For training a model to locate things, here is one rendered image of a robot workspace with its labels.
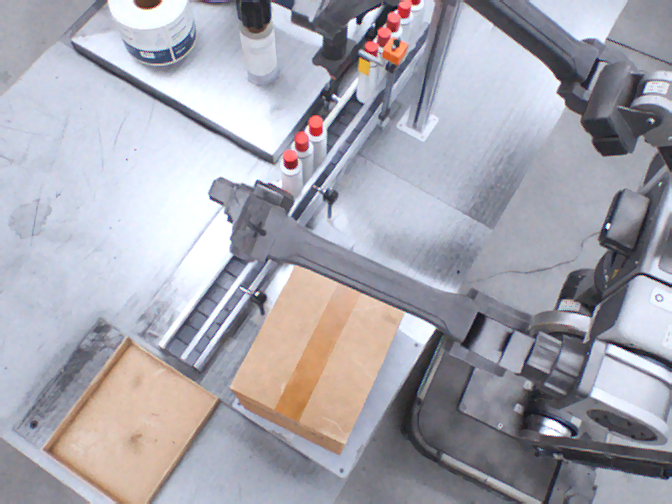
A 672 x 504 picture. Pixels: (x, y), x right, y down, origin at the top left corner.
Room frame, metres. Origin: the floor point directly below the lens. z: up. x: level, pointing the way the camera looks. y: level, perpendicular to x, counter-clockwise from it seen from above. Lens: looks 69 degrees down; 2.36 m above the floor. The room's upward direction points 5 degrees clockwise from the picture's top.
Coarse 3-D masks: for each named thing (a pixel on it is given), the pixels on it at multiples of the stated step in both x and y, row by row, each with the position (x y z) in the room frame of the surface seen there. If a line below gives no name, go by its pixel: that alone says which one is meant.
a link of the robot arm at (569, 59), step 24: (480, 0) 0.73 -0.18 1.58; (504, 0) 0.74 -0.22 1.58; (528, 0) 0.76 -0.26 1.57; (504, 24) 0.73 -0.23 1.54; (528, 24) 0.73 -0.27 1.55; (552, 24) 0.74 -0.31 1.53; (528, 48) 0.73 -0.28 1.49; (552, 48) 0.71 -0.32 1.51; (576, 48) 0.73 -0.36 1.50; (600, 48) 0.75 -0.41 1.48; (552, 72) 0.72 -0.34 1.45; (576, 72) 0.70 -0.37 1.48; (576, 96) 0.67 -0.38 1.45
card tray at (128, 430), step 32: (128, 352) 0.31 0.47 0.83; (96, 384) 0.23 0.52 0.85; (128, 384) 0.24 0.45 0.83; (160, 384) 0.24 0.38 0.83; (192, 384) 0.25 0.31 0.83; (96, 416) 0.16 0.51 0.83; (128, 416) 0.16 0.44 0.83; (160, 416) 0.17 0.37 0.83; (192, 416) 0.18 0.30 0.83; (64, 448) 0.08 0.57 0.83; (96, 448) 0.09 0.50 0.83; (128, 448) 0.09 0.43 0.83; (160, 448) 0.10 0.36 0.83; (96, 480) 0.02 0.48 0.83; (128, 480) 0.03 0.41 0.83; (160, 480) 0.03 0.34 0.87
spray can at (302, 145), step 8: (296, 136) 0.77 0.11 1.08; (304, 136) 0.77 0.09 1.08; (296, 144) 0.76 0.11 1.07; (304, 144) 0.76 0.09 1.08; (312, 144) 0.78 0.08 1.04; (304, 152) 0.76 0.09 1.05; (312, 152) 0.76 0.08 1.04; (304, 160) 0.75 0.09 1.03; (312, 160) 0.76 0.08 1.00; (304, 168) 0.75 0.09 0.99; (312, 168) 0.76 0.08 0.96; (304, 176) 0.75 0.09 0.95; (304, 184) 0.75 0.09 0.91
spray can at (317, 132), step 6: (312, 120) 0.82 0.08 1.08; (318, 120) 0.82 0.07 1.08; (312, 126) 0.80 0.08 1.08; (318, 126) 0.80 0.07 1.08; (324, 126) 0.83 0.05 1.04; (306, 132) 0.81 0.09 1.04; (312, 132) 0.80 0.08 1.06; (318, 132) 0.80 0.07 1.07; (324, 132) 0.81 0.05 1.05; (312, 138) 0.80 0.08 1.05; (318, 138) 0.80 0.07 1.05; (324, 138) 0.80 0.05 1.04; (318, 144) 0.79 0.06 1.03; (324, 144) 0.80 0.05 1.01; (318, 150) 0.79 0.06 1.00; (324, 150) 0.80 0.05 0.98; (318, 156) 0.79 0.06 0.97; (324, 156) 0.80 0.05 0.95; (318, 162) 0.79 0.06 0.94
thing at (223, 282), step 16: (416, 48) 1.21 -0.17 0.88; (400, 64) 1.15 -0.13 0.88; (352, 96) 1.03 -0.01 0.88; (352, 112) 0.98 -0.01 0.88; (368, 112) 0.99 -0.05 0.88; (336, 128) 0.93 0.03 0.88; (336, 160) 0.84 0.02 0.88; (320, 176) 0.79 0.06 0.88; (304, 208) 0.69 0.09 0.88; (224, 272) 0.51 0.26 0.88; (240, 272) 0.51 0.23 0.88; (256, 272) 0.52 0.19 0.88; (224, 288) 0.47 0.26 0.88; (208, 304) 0.43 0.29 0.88; (192, 320) 0.39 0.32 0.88; (224, 320) 0.39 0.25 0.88; (176, 336) 0.35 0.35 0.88; (192, 336) 0.35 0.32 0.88; (208, 336) 0.35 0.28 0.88; (176, 352) 0.31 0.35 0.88
